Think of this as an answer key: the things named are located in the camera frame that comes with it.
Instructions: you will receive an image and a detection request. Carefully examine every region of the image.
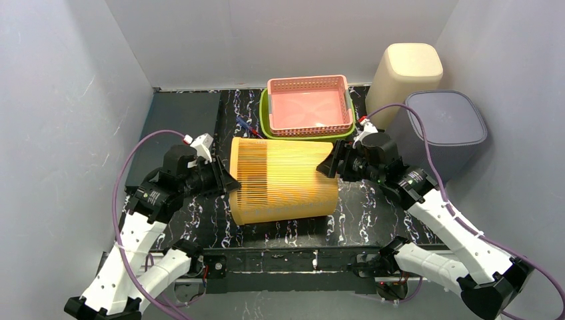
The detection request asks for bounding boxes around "orange slatted waste bin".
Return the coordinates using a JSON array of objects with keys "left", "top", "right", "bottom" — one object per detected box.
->
[{"left": 229, "top": 137, "right": 338, "bottom": 225}]

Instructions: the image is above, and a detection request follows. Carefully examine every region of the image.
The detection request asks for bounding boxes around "pink perforated basket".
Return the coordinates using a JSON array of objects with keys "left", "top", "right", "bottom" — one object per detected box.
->
[{"left": 267, "top": 75, "right": 355, "bottom": 135}]

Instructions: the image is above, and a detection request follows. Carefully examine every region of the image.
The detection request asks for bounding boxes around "green plastic tray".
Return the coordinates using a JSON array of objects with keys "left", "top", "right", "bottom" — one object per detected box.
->
[{"left": 259, "top": 89, "right": 356, "bottom": 143}]

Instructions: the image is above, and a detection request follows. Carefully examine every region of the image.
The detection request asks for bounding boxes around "grey slatted waste bin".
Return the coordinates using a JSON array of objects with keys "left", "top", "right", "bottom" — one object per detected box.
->
[{"left": 385, "top": 90, "right": 488, "bottom": 183}]

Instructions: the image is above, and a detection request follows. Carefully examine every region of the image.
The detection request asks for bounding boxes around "cream bin liner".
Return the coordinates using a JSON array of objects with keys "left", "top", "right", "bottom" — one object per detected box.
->
[{"left": 365, "top": 43, "right": 443, "bottom": 114}]

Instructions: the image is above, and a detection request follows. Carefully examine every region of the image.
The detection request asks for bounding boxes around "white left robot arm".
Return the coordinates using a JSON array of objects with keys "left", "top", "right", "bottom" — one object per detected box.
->
[{"left": 64, "top": 145, "right": 241, "bottom": 319}]

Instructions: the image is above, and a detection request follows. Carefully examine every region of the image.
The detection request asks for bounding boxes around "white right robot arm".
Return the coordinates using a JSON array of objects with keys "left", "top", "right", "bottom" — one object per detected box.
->
[{"left": 316, "top": 133, "right": 533, "bottom": 319}]

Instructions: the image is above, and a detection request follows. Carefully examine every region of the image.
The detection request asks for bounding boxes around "blue red screwdriver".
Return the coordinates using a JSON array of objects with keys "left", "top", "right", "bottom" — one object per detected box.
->
[{"left": 236, "top": 117, "right": 264, "bottom": 139}]

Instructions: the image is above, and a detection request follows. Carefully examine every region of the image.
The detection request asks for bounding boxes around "dark grey flat box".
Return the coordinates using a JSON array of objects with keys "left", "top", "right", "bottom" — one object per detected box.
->
[{"left": 125, "top": 90, "right": 222, "bottom": 191}]

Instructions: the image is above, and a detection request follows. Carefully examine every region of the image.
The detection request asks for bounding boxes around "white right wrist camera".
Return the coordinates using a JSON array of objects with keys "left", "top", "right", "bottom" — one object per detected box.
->
[{"left": 353, "top": 116, "right": 378, "bottom": 149}]

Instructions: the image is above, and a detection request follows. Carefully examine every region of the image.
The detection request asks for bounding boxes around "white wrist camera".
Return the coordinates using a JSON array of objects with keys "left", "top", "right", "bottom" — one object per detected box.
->
[
  {"left": 353, "top": 116, "right": 378, "bottom": 149},
  {"left": 183, "top": 133, "right": 213, "bottom": 162}
]

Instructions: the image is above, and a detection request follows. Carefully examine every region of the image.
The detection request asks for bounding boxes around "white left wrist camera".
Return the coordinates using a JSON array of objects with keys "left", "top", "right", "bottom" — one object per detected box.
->
[{"left": 183, "top": 133, "right": 213, "bottom": 162}]

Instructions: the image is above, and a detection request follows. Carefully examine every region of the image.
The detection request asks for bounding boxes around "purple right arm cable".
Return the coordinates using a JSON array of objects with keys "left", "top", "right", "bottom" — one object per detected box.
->
[{"left": 352, "top": 104, "right": 565, "bottom": 320}]

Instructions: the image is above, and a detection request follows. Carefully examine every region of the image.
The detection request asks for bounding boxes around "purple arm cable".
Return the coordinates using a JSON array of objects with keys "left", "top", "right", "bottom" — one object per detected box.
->
[
  {"left": 111, "top": 129, "right": 195, "bottom": 320},
  {"left": 352, "top": 104, "right": 565, "bottom": 320}
]

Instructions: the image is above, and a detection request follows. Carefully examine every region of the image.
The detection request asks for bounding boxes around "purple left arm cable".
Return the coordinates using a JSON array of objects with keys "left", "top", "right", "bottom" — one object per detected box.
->
[{"left": 111, "top": 129, "right": 195, "bottom": 320}]

